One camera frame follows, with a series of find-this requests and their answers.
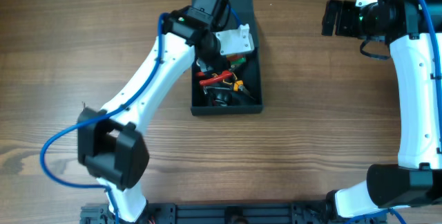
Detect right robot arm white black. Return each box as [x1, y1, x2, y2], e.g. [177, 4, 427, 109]
[320, 0, 441, 223]

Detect red handled pruning shears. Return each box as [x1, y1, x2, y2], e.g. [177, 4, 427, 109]
[195, 71, 233, 86]

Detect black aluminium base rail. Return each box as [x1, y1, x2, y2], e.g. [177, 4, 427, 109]
[79, 200, 387, 224]

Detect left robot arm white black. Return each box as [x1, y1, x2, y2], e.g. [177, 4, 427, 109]
[77, 0, 230, 223]

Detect chrome socket wrench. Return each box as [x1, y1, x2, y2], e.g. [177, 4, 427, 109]
[202, 86, 215, 96]

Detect black tape measure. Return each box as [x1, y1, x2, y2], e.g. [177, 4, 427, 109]
[211, 91, 233, 106]

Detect dark green box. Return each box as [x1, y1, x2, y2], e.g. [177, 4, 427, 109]
[191, 0, 263, 116]

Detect black orange needle-nose pliers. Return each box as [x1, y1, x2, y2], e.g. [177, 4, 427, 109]
[222, 73, 255, 100]

